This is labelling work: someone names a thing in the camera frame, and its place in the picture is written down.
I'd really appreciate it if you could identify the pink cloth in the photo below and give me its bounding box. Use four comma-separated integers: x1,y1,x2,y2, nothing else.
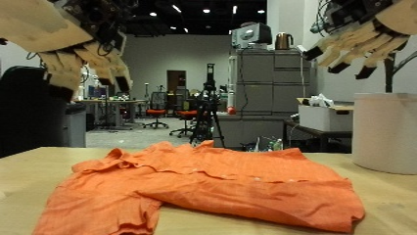
30,140,366,235

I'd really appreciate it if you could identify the black forked pole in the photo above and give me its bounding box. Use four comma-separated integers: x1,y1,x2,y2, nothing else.
384,48,417,94

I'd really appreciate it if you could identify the copper kettle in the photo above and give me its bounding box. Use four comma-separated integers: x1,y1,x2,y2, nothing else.
273,31,296,51

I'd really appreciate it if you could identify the black chair back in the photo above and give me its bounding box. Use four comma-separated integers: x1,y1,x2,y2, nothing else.
0,65,69,159

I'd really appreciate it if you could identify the wooden office desk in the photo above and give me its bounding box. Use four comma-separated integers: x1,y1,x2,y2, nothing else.
77,97,148,130

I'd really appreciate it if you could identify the crumpled white plastic bag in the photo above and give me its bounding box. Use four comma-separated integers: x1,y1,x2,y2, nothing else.
306,93,336,109

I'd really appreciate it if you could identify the gray bin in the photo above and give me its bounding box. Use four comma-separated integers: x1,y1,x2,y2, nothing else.
64,102,88,148

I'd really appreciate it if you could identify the gray box appliance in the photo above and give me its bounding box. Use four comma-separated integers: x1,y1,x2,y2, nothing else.
229,22,273,50

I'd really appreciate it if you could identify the tall gray filing cabinet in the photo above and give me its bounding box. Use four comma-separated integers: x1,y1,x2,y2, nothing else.
226,48,316,118

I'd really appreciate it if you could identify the white storage box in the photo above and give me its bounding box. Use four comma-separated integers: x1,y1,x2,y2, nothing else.
297,97,354,132

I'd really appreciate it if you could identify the brown door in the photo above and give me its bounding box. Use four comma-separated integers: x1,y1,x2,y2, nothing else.
165,70,188,96

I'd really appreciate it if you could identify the white cylinder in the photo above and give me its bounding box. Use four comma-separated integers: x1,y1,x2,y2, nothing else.
350,92,417,175

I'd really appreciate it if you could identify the orange office chair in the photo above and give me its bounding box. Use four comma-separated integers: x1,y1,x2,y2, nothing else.
168,97,200,138
142,91,170,130

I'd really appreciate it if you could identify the dark side table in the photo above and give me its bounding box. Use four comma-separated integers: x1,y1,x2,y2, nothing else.
282,119,353,153

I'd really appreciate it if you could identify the black tripod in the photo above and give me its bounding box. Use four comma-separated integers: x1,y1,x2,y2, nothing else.
189,63,226,149

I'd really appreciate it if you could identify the low gray cabinet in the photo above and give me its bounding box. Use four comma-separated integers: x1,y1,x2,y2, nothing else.
213,114,288,150

